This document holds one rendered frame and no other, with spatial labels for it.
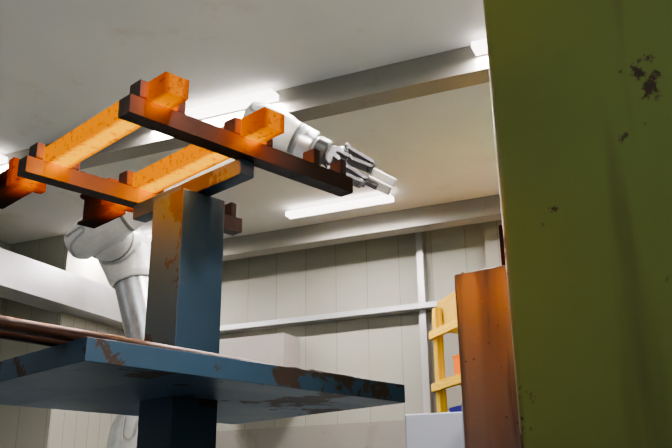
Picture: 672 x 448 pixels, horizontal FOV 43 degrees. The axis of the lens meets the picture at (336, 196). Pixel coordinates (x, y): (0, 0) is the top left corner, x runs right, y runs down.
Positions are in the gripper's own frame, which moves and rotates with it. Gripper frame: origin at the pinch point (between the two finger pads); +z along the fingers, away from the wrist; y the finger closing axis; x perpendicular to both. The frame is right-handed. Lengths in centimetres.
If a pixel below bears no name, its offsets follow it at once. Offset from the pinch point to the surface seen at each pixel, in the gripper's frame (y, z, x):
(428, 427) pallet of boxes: 73, 63, 194
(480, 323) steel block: -92, 27, -68
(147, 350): -131, -2, -88
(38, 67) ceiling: 250, -287, 279
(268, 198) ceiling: 436, -136, 486
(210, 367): -127, 3, -85
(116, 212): -101, -22, -65
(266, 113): -101, -6, -93
